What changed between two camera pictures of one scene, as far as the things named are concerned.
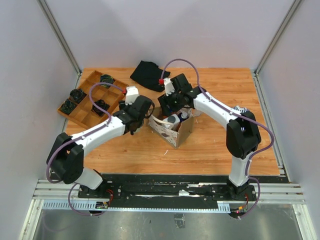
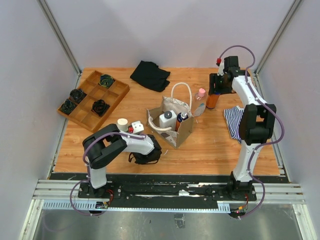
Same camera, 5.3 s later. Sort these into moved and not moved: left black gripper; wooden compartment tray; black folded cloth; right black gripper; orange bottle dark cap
Moved: orange bottle dark cap; right black gripper; left black gripper
Not moved: black folded cloth; wooden compartment tray
